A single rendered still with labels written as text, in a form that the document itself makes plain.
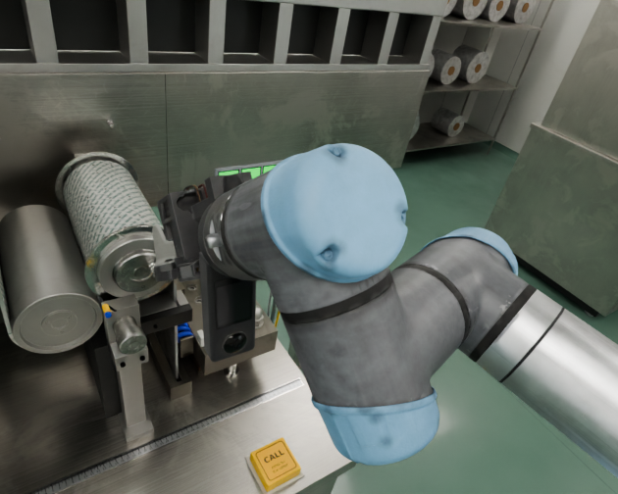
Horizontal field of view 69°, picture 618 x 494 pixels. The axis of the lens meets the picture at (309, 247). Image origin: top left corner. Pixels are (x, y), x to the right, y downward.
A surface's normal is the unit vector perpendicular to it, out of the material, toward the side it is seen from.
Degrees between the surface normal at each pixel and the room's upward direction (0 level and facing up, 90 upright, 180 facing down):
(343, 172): 51
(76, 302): 90
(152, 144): 90
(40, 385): 0
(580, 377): 46
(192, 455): 0
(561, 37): 90
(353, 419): 76
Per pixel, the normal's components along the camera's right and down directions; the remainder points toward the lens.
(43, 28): 0.53, 0.57
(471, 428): 0.16, -0.80
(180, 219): 0.51, -0.07
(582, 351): -0.06, -0.52
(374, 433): -0.14, 0.24
